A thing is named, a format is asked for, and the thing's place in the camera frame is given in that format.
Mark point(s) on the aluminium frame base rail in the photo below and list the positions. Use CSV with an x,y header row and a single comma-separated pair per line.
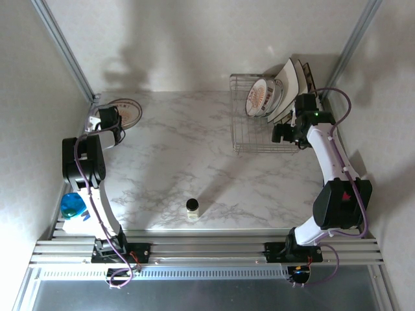
x,y
207,246

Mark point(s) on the slotted metal strip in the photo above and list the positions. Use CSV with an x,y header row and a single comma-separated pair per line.
x,y
207,273

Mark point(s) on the brushed metal panel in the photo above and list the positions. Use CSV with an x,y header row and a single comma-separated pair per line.
x,y
207,296

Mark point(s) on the small jar black lid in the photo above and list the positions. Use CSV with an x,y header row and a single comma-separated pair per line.
x,y
193,209

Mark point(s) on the right aluminium side rail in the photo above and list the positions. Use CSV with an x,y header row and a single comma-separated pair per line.
x,y
368,233

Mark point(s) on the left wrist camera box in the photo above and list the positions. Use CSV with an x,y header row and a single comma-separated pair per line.
x,y
92,123

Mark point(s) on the left aluminium frame post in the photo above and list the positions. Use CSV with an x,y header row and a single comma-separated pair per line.
x,y
65,48

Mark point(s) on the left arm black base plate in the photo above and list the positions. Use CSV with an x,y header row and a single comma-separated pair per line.
x,y
142,252

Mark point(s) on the square floral plate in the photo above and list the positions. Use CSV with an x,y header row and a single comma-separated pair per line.
x,y
310,77

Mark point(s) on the blue cup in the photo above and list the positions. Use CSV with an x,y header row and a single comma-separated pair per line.
x,y
73,205

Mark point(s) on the left aluminium side rail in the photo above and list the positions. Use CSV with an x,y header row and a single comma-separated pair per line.
x,y
69,189

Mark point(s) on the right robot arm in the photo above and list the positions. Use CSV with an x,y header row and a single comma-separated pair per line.
x,y
340,204

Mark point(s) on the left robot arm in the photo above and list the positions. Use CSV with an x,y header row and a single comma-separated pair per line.
x,y
84,162

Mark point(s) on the right aluminium frame post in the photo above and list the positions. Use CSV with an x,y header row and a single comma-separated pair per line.
x,y
350,42

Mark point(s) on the aluminium side rail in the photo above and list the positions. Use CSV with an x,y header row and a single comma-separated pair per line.
x,y
368,233
69,189

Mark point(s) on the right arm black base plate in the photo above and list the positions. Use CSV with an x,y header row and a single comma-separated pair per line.
x,y
272,251

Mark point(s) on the round plate orange sunburst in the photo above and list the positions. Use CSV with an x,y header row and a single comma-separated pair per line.
x,y
131,111
257,97

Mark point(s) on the right small circuit board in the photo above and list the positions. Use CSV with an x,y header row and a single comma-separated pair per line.
x,y
298,273

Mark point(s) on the aluminium frame post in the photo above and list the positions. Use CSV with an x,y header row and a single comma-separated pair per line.
x,y
350,42
65,48

